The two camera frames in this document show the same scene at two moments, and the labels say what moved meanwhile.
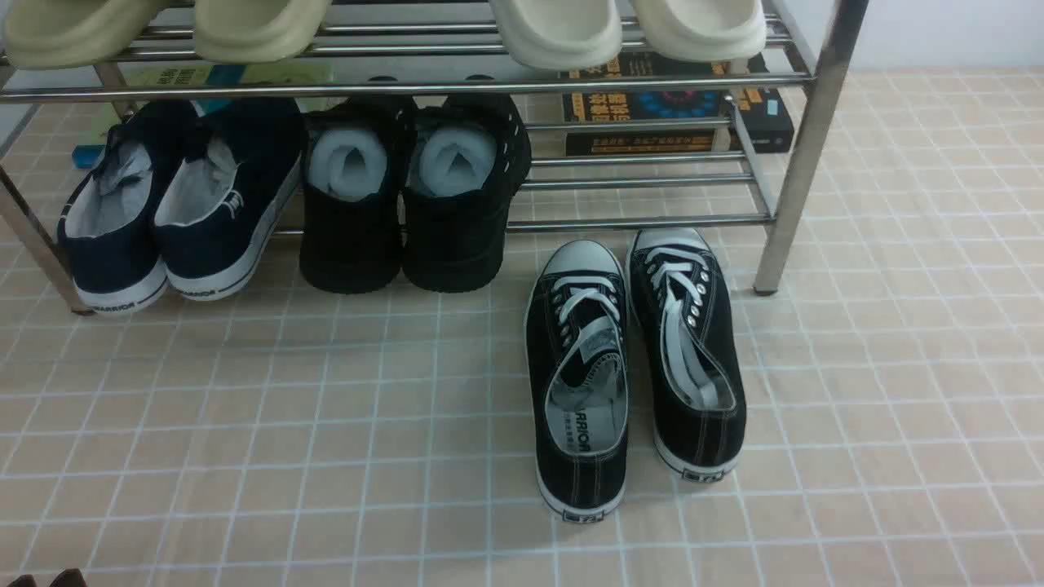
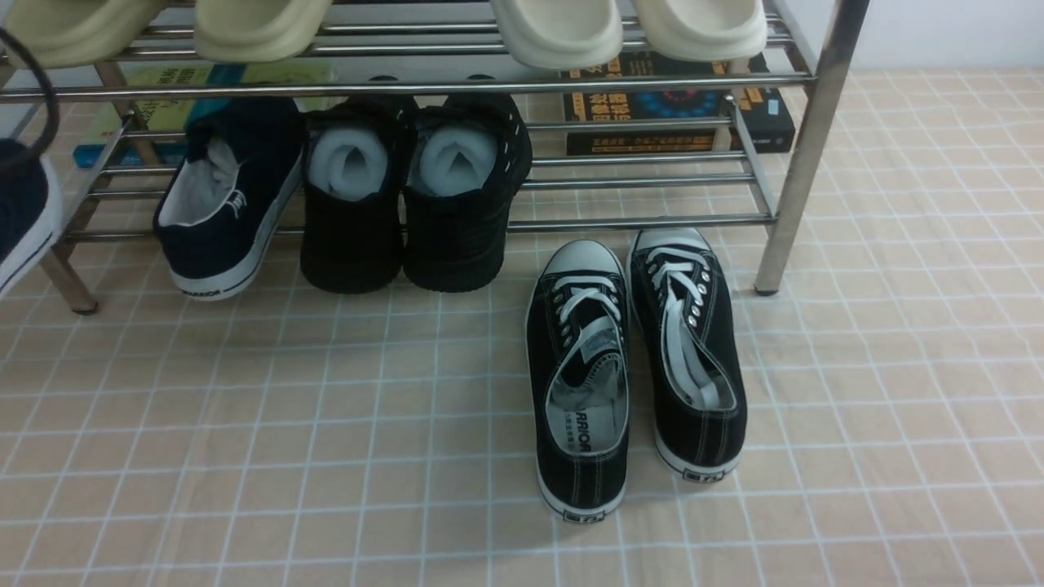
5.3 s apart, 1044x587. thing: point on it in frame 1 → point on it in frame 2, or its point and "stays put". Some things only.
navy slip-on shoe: (106, 222) → (31, 216)
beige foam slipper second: (241, 32) stays put
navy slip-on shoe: (226, 192) stays put
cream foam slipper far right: (703, 30) stays put
